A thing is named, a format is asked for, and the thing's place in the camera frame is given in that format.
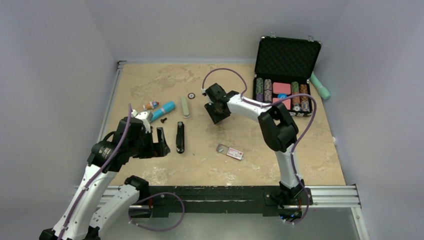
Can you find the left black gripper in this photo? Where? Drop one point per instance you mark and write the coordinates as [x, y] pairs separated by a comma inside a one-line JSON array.
[[155, 149]]

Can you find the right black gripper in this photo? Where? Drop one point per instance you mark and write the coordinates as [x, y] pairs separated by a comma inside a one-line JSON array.
[[216, 118]]

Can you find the black stapler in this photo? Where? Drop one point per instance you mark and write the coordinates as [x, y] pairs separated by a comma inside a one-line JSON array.
[[180, 138]]

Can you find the beige green stapler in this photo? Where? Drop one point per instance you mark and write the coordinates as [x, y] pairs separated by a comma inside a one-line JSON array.
[[185, 107]]

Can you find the red white staple box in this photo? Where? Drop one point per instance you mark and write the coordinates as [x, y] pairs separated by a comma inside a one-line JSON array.
[[229, 152]]

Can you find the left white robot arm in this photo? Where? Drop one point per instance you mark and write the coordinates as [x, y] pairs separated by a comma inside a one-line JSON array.
[[83, 220]]

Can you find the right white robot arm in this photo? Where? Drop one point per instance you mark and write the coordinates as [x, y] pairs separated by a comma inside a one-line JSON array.
[[279, 131]]

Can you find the blue cylindrical bottle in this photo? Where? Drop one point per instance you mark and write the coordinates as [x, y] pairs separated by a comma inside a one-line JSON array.
[[162, 110]]

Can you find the small red blue toy figure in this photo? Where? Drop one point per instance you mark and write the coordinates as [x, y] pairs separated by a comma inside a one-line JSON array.
[[150, 105]]

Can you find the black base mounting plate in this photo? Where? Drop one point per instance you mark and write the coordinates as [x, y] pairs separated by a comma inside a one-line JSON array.
[[268, 201]]

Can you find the pink card deck box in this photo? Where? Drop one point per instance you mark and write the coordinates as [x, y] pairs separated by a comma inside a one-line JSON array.
[[281, 88]]

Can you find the black poker chip case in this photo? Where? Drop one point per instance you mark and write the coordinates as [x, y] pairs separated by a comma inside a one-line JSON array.
[[284, 60]]

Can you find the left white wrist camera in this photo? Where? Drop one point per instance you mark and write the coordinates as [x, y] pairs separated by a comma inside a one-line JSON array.
[[145, 117]]

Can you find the teal cylindrical handle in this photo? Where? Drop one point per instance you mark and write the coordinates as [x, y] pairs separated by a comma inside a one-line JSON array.
[[322, 91]]

